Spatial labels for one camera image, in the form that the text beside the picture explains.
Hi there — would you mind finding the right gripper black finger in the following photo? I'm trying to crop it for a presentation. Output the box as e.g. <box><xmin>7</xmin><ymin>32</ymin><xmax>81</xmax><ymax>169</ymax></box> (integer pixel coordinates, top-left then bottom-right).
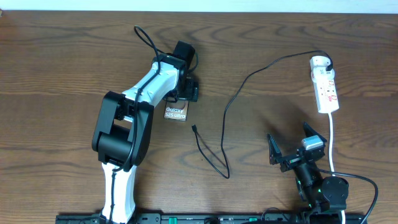
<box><xmin>267</xmin><ymin>134</ymin><xmax>282</xmax><ymax>165</ymax></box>
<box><xmin>303</xmin><ymin>122</ymin><xmax>327</xmax><ymax>145</ymax></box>

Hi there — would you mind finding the white power strip cord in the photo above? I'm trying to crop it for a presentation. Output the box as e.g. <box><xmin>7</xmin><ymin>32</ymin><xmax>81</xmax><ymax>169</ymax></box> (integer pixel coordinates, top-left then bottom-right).
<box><xmin>328</xmin><ymin>112</ymin><xmax>346</xmax><ymax>224</ymax></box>

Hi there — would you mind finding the white charger plug adapter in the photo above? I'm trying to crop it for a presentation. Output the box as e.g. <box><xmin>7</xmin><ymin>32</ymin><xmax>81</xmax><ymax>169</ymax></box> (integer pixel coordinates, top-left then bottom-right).
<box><xmin>310</xmin><ymin>55</ymin><xmax>333</xmax><ymax>71</ymax></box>

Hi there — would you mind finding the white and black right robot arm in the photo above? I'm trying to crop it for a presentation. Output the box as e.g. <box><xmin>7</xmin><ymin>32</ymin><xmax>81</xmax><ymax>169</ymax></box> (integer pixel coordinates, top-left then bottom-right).
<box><xmin>267</xmin><ymin>123</ymin><xmax>349</xmax><ymax>223</ymax></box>

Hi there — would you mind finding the white power strip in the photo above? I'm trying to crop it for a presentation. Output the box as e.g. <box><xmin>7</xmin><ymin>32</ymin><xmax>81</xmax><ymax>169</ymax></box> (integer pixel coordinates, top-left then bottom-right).
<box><xmin>311</xmin><ymin>66</ymin><xmax>339</xmax><ymax>114</ymax></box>

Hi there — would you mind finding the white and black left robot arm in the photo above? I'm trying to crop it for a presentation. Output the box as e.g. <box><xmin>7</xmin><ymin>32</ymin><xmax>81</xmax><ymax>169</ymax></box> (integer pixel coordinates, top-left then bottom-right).
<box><xmin>92</xmin><ymin>40</ymin><xmax>198</xmax><ymax>223</ymax></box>

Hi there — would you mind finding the black charger cable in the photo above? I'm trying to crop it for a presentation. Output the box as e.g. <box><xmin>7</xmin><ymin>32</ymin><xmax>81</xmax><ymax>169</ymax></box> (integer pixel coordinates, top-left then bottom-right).
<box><xmin>192</xmin><ymin>50</ymin><xmax>333</xmax><ymax>180</ymax></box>

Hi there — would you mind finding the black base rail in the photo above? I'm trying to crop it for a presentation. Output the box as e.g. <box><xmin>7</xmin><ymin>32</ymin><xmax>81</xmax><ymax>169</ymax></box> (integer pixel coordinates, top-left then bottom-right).
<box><xmin>55</xmin><ymin>212</ymin><xmax>368</xmax><ymax>224</ymax></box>

